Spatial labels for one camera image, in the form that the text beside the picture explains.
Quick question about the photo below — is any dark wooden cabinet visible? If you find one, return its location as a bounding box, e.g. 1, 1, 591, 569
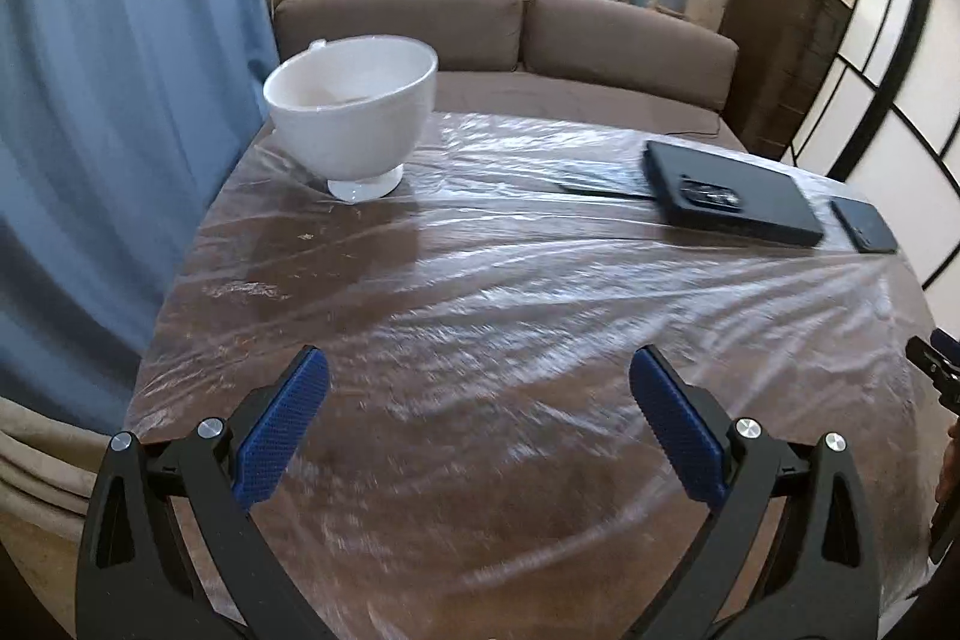
718, 0, 856, 161

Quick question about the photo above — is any beige cloth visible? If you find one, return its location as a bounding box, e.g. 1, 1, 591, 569
0, 396, 136, 521

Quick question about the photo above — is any brown sofa back cushion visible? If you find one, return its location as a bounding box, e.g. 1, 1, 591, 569
523, 0, 740, 112
274, 0, 526, 73

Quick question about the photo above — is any white footed bowl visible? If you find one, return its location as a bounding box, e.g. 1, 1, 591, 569
262, 34, 440, 202

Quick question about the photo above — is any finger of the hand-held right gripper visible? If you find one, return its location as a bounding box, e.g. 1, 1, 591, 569
904, 326, 960, 412

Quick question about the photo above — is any blue smartphone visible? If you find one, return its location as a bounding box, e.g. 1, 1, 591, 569
830, 197, 899, 255

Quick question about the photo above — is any blue curtain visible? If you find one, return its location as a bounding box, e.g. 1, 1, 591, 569
0, 0, 282, 431

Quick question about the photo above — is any person's right hand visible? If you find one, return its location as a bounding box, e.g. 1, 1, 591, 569
934, 419, 960, 506

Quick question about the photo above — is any brown sofa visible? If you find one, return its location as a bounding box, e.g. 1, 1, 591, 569
271, 0, 751, 154

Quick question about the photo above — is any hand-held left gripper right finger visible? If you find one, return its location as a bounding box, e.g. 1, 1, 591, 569
628, 344, 880, 640

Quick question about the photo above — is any black cased smartphone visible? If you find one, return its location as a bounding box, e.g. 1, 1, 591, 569
643, 139, 826, 249

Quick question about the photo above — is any white black-framed sliding screen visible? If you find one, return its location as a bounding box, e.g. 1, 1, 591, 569
787, 0, 960, 311

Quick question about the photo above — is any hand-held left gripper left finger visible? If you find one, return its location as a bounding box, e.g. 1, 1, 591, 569
75, 344, 331, 640

